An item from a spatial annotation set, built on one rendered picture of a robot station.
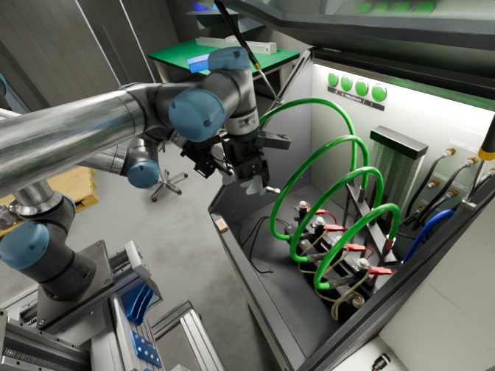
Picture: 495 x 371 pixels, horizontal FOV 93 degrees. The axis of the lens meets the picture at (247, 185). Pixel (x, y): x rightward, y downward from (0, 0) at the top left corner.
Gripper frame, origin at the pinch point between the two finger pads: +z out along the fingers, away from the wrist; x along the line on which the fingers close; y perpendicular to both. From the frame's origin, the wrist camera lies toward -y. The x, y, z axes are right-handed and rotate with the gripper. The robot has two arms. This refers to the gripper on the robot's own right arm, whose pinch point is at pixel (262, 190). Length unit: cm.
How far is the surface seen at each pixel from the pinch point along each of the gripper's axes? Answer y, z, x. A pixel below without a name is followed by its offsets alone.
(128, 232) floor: 86, 124, -151
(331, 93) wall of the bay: -40.1, -8.7, -18.9
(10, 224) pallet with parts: 194, 105, -220
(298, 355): 11.2, 29.0, 30.5
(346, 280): -6.8, 14.8, 26.2
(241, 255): 11.1, 29.0, -3.5
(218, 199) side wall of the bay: 8.2, 23.8, -29.5
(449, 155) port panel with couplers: -37.6, -6.2, 22.7
